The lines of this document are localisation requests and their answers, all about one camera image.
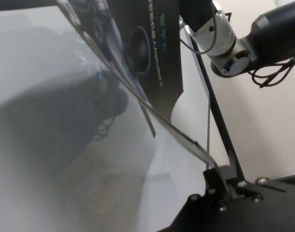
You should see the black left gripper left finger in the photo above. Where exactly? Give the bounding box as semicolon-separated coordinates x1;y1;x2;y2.
202;166;230;209

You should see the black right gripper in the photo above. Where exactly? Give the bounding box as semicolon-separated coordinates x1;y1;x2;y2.
178;0;218;32

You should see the black robot print poster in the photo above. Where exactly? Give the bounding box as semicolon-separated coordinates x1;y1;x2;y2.
55;0;230;201

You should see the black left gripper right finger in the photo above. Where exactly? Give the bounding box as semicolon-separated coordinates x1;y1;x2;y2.
219;165;288;202

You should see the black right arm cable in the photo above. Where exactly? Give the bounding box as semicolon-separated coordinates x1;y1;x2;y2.
250;44;295;89

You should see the thin right wrist cable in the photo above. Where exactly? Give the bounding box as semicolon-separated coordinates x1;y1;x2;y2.
179;12;232;56

